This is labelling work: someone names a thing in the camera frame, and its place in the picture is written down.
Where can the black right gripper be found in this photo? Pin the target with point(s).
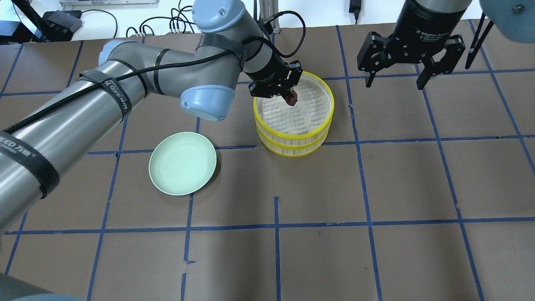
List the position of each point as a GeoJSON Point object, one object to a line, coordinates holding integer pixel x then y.
{"type": "Point", "coordinates": [422, 26]}

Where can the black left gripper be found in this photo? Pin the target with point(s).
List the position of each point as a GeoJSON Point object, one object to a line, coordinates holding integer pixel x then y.
{"type": "Point", "coordinates": [268, 67]}

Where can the brown bun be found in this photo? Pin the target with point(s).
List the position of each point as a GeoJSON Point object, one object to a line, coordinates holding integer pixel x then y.
{"type": "Point", "coordinates": [291, 98]}

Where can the yellow steamer layer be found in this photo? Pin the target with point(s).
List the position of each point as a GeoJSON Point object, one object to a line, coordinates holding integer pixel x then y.
{"type": "Point", "coordinates": [314, 108]}
{"type": "Point", "coordinates": [291, 146]}

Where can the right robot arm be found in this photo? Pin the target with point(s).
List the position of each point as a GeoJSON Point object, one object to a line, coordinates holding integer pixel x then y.
{"type": "Point", "coordinates": [513, 18]}

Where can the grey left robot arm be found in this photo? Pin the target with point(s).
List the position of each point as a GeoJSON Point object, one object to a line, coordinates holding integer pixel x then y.
{"type": "Point", "coordinates": [38, 151]}

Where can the black power adapter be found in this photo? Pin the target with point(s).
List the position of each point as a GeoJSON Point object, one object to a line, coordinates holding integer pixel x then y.
{"type": "Point", "coordinates": [355, 7]}

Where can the light green plate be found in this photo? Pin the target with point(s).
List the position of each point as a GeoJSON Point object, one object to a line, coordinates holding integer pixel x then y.
{"type": "Point", "coordinates": [182, 163]}

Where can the black device on floor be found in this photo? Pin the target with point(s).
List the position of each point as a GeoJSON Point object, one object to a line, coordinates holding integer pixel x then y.
{"type": "Point", "coordinates": [59, 26]}

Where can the aluminium frame post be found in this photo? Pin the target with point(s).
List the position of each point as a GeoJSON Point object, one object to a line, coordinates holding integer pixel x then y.
{"type": "Point", "coordinates": [267, 9]}

